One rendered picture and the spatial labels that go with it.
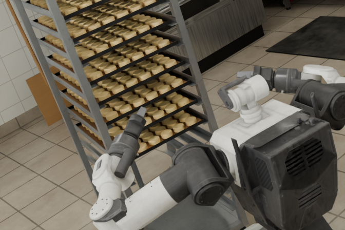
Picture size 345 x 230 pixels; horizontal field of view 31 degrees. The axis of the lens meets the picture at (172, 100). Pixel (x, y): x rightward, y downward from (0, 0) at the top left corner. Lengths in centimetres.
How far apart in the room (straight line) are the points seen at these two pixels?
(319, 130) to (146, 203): 49
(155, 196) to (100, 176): 29
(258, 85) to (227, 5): 339
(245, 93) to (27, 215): 249
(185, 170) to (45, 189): 259
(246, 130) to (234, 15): 350
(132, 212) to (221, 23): 354
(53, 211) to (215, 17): 211
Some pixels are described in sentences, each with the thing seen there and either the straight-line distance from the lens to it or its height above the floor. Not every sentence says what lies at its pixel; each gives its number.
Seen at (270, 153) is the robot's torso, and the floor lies 102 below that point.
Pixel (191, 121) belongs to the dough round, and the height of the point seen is 70.
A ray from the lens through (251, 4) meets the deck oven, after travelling 530.
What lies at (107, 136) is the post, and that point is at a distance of 243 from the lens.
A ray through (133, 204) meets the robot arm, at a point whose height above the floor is 96.
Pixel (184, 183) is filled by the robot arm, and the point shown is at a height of 98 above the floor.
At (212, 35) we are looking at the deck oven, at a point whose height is 26.
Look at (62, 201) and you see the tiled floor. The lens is 394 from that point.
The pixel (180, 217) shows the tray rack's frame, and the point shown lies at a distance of 306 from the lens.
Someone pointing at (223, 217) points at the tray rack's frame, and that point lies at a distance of 296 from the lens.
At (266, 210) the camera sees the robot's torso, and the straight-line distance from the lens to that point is 175.
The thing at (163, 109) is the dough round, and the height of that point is 78.
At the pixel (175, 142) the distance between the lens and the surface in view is 315.
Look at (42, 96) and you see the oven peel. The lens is 510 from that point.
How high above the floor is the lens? 180
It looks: 22 degrees down
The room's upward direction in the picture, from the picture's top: 19 degrees counter-clockwise
